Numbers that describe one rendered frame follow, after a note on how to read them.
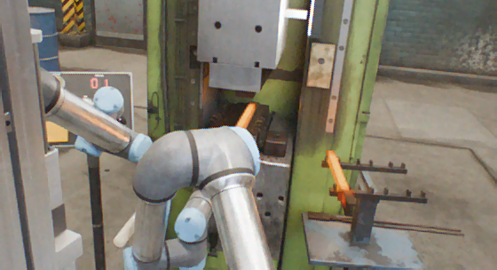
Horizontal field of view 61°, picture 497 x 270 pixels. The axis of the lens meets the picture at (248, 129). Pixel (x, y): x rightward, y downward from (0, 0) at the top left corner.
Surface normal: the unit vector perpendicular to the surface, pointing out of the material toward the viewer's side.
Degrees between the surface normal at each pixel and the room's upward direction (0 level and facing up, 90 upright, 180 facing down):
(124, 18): 90
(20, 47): 90
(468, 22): 91
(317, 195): 90
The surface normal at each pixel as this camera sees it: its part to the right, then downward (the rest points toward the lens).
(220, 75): -0.17, 0.35
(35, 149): 0.90, 0.22
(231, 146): 0.36, -0.49
